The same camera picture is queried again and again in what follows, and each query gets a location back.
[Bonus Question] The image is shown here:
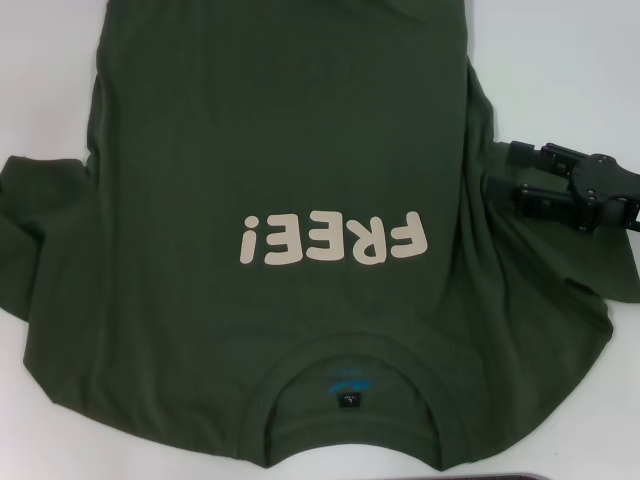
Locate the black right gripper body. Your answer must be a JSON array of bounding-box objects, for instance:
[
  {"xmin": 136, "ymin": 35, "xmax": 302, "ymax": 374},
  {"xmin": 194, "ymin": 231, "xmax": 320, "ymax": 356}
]
[{"xmin": 569, "ymin": 155, "xmax": 640, "ymax": 234}]

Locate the dark green FREE t-shirt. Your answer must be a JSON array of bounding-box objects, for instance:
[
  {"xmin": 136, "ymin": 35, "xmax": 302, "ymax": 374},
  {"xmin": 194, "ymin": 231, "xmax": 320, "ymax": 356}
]
[{"xmin": 0, "ymin": 0, "xmax": 640, "ymax": 460}]

